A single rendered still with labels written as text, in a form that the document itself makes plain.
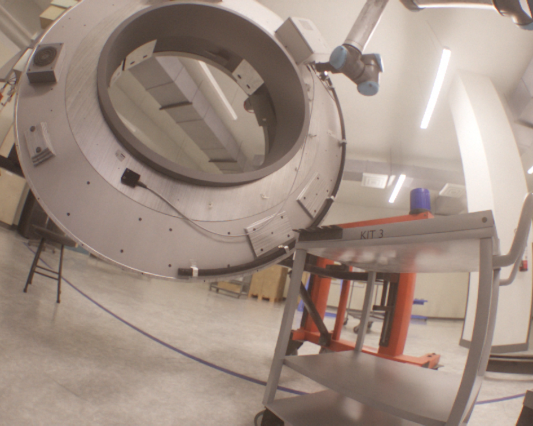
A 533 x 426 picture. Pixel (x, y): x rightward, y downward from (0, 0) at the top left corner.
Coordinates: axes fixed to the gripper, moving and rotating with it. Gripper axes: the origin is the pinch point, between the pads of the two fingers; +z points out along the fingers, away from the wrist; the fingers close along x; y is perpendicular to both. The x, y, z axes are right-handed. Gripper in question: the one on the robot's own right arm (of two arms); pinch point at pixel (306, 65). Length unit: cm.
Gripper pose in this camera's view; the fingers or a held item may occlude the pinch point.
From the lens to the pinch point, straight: 126.0
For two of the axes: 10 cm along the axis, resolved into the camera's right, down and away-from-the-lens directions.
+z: -8.0, -1.5, 5.8
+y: 1.5, 8.8, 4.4
